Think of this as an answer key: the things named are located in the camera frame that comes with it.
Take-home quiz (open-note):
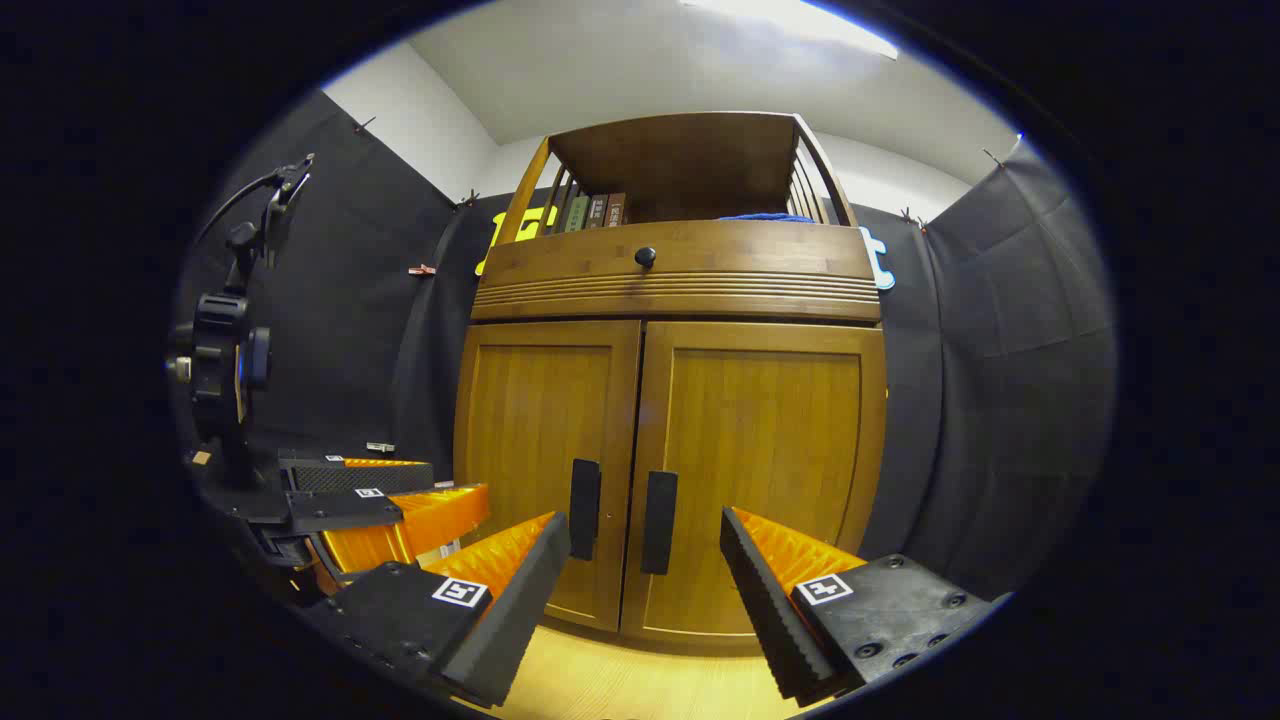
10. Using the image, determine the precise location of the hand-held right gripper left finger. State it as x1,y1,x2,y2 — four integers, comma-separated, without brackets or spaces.
300,510,573,709

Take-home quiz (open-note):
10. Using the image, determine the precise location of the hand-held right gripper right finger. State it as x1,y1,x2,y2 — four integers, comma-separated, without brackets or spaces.
720,505,1001,706

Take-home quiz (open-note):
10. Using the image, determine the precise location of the black door handle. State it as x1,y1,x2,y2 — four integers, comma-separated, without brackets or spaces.
641,470,679,576
569,458,602,561

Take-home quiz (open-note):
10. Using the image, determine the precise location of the wooden shoe cabinet door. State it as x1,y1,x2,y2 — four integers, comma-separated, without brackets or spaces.
620,320,888,646
455,320,643,633

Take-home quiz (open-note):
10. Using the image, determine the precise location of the wooden double-door shoe cabinet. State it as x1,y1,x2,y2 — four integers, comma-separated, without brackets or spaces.
452,110,889,656

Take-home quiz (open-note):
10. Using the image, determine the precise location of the black backdrop cloth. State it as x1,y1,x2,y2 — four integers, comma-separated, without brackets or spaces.
170,90,1116,601

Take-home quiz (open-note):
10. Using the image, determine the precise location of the grooved wooden drawer front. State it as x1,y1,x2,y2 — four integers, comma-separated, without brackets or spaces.
470,220,883,323

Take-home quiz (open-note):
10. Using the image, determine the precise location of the thin black cable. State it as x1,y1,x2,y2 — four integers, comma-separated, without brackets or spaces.
195,168,291,251

